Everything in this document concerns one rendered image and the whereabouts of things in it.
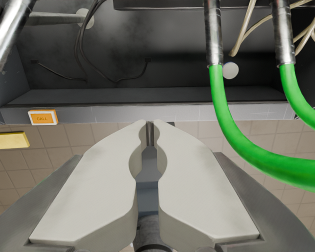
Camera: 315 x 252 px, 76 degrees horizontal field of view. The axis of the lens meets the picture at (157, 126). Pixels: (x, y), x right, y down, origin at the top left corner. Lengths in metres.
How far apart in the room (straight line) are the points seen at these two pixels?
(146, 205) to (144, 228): 0.07
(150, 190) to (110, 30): 0.52
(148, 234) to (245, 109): 0.45
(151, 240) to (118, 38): 0.55
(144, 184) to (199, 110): 0.40
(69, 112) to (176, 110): 0.22
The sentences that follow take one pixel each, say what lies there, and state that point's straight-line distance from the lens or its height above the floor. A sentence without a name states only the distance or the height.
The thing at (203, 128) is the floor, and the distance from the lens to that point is 1.57.
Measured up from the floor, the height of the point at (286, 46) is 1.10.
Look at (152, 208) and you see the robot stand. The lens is 0.70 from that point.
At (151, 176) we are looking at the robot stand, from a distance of 0.76.
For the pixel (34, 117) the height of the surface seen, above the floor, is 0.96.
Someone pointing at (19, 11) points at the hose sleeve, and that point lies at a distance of 0.24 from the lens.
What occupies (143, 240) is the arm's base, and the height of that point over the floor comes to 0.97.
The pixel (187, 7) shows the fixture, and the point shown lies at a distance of 0.36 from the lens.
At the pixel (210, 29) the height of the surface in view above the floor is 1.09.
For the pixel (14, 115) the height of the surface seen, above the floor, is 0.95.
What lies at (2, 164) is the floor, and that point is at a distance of 2.12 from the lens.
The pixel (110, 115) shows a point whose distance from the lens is 0.44.
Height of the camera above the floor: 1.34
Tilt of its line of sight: 62 degrees down
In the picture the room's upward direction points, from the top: 178 degrees clockwise
